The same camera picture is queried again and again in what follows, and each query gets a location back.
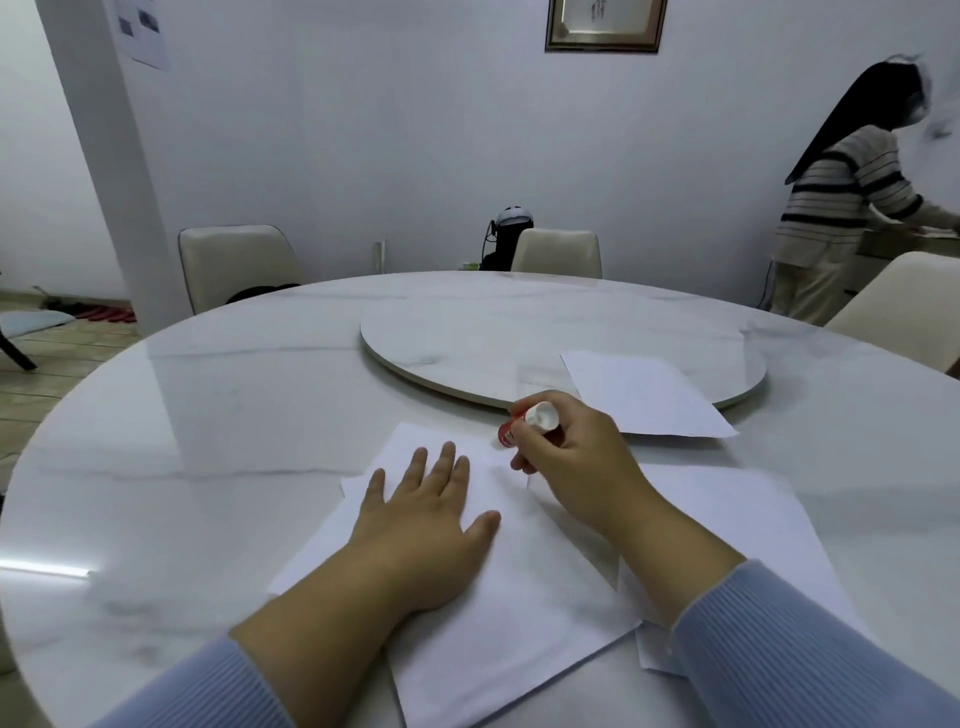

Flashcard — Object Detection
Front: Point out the beige sideboard cabinet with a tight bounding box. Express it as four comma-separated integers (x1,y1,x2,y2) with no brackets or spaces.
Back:
843,228,960,298

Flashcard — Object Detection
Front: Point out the person's left forearm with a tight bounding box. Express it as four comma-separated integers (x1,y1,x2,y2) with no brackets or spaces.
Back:
89,547,410,728

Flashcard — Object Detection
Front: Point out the cream upholstered chair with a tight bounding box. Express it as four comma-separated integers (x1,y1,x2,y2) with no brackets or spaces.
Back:
509,227,604,280
823,251,960,376
177,224,305,316

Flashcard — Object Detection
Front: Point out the round marble turntable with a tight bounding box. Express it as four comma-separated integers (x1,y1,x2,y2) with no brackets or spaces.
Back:
359,296,769,412

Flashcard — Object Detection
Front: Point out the person's right forearm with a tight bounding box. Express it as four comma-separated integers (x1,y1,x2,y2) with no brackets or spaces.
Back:
611,513,960,728

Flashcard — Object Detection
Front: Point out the stack of white papers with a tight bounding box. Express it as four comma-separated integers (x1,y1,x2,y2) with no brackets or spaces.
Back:
614,463,875,679

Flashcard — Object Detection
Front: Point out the red white glue stick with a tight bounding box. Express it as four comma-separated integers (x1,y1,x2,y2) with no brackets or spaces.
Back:
494,401,562,451

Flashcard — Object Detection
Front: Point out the person's right hand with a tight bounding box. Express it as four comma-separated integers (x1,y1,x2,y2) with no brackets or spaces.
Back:
508,389,682,558

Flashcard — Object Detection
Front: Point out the framed calligraphy picture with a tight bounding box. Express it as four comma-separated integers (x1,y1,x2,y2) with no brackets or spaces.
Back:
545,0,669,55

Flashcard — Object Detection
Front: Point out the person's left hand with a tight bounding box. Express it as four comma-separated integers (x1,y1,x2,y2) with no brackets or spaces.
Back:
341,440,502,629

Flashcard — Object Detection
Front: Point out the light blue stool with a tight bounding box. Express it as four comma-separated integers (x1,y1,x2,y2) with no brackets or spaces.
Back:
0,309,78,373

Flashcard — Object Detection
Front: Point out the printed wall notice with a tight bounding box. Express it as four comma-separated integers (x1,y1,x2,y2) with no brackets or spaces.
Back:
112,0,172,73

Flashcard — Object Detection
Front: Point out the black cloth bundle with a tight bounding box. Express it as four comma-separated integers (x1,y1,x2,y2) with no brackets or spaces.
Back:
224,283,303,306

